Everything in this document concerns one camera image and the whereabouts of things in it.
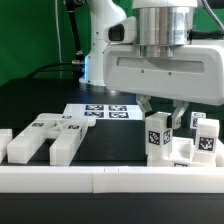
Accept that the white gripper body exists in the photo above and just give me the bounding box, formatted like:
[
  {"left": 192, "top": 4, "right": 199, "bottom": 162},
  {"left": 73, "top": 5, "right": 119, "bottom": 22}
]
[{"left": 103, "top": 43, "right": 224, "bottom": 106}]

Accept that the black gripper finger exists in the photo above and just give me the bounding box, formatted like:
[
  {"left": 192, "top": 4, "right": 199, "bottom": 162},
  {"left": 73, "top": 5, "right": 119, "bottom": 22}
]
[
  {"left": 171, "top": 100, "right": 189, "bottom": 129},
  {"left": 136, "top": 94, "right": 152, "bottom": 119}
]

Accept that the white chair seat part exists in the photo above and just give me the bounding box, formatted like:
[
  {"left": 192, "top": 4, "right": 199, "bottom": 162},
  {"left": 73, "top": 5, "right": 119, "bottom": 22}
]
[{"left": 146, "top": 137, "right": 216, "bottom": 167}]

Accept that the white chair back frame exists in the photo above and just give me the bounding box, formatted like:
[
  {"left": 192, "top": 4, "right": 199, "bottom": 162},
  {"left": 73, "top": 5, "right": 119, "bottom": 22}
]
[{"left": 7, "top": 113, "right": 96, "bottom": 166}]

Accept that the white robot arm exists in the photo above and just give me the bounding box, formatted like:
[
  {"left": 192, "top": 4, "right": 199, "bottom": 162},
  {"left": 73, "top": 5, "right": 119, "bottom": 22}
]
[{"left": 64, "top": 0, "right": 224, "bottom": 129}]

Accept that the white tagged cube far right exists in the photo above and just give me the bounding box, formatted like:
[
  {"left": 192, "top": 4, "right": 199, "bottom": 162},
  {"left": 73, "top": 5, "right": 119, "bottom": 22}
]
[{"left": 190, "top": 112, "right": 206, "bottom": 129}]

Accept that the white marker sheet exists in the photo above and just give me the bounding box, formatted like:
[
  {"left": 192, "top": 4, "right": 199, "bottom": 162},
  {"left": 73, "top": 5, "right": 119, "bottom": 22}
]
[{"left": 63, "top": 104, "right": 142, "bottom": 120}]

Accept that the white block left edge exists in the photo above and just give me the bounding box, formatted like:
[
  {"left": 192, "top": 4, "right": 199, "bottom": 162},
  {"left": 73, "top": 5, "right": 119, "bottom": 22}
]
[{"left": 0, "top": 129, "right": 12, "bottom": 163}]

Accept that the white obstacle wall bar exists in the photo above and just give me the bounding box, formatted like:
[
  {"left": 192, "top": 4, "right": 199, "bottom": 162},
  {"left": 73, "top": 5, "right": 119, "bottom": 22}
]
[{"left": 216, "top": 139, "right": 224, "bottom": 167}]

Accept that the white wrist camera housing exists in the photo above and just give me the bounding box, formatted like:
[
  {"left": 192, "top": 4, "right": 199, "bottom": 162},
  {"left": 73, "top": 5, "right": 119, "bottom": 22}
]
[{"left": 104, "top": 16, "right": 137, "bottom": 44}]

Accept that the black cable on table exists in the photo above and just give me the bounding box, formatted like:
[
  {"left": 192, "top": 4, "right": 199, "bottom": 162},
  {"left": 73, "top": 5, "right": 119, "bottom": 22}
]
[{"left": 25, "top": 60, "right": 84, "bottom": 80}]

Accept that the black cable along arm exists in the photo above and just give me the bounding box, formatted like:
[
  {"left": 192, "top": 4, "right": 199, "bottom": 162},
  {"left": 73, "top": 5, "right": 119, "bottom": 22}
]
[{"left": 63, "top": 0, "right": 84, "bottom": 61}]

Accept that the white thin cable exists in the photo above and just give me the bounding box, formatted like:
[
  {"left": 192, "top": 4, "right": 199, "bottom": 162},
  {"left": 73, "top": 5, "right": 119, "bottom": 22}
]
[{"left": 54, "top": 0, "right": 64, "bottom": 80}]

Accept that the white front rail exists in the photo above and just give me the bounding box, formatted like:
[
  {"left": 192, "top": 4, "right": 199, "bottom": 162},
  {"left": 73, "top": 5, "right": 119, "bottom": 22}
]
[{"left": 0, "top": 166, "right": 224, "bottom": 193}]

